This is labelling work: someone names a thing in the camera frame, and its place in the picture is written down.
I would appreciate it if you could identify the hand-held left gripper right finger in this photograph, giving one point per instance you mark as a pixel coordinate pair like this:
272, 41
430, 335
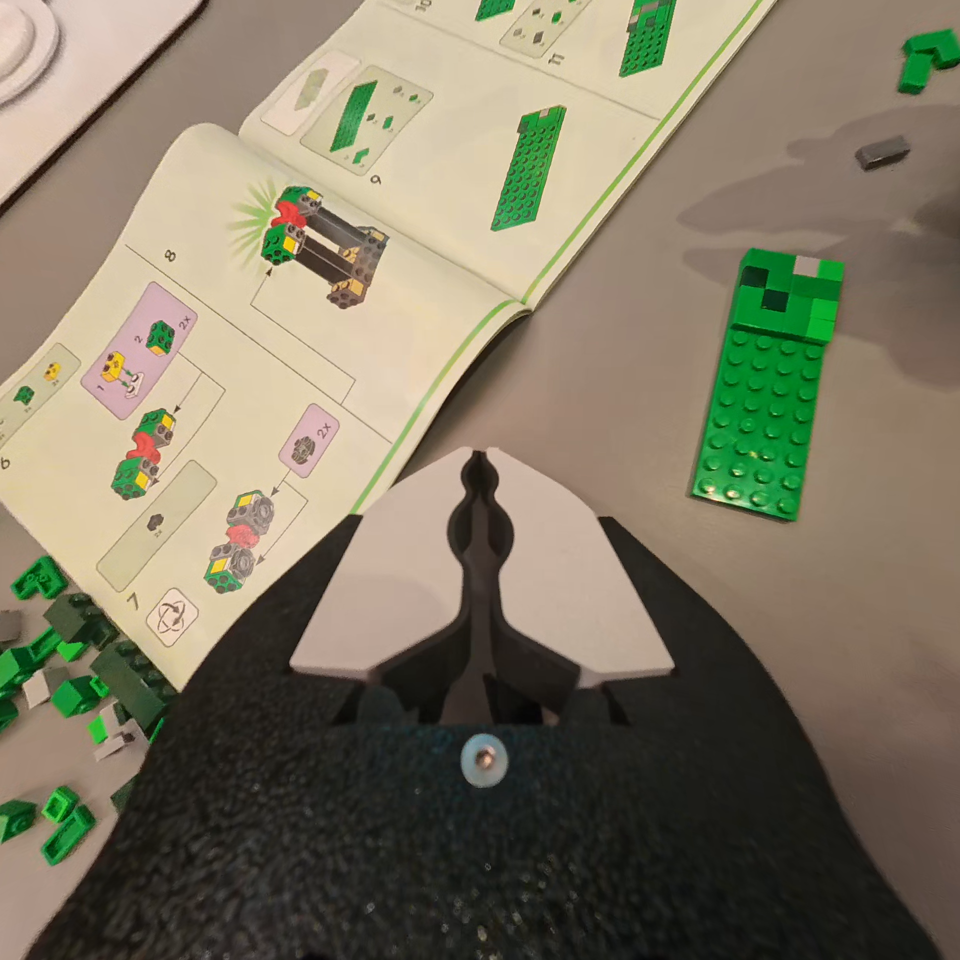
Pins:
578, 585

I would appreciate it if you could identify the green L-shaped brick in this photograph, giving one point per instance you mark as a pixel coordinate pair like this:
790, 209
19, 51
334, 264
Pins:
930, 60

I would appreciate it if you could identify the dark grey flat tile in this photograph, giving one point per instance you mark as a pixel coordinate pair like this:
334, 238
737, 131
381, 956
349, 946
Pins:
884, 152

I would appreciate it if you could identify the building instruction booklet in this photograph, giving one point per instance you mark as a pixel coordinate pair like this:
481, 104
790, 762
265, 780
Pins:
300, 270

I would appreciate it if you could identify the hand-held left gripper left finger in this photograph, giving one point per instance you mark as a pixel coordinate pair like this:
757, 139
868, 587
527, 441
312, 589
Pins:
390, 585

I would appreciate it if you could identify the green studded brick plate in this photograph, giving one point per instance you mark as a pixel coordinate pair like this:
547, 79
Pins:
768, 390

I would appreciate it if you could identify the scatter of small green bricks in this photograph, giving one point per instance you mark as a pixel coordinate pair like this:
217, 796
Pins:
75, 675

